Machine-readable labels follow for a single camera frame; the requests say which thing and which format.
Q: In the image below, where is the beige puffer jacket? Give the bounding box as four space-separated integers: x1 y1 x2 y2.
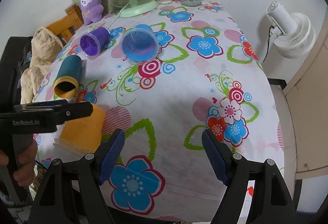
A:
20 27 63 104

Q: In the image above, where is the black cable of white fan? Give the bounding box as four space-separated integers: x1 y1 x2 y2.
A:
261 24 275 64

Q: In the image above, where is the wooden chair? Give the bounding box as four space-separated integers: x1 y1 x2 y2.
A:
47 4 84 42

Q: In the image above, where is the white clip fan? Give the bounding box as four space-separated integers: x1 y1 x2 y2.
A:
266 1 316 59

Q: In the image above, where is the floral tablecloth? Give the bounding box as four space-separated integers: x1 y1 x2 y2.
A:
35 2 284 222

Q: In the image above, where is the purple plastic cup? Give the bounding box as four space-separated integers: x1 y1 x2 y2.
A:
79 27 109 57

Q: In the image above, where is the teal cup with yellow rim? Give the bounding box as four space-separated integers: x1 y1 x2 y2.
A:
53 55 82 99

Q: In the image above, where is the beige cabinet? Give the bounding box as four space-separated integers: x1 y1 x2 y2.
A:
266 34 328 212

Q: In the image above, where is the orange plastic cup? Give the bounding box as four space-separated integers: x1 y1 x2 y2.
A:
53 104 105 155

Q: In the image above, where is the person's left hand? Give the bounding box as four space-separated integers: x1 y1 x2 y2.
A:
13 139 38 187

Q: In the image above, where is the white fan power cable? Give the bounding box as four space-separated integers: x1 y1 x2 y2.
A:
109 0 140 30

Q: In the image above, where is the purple plush bunny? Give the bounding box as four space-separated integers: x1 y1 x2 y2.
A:
80 0 104 25

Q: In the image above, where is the blue plastic cup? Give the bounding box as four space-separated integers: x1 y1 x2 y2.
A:
120 24 159 63

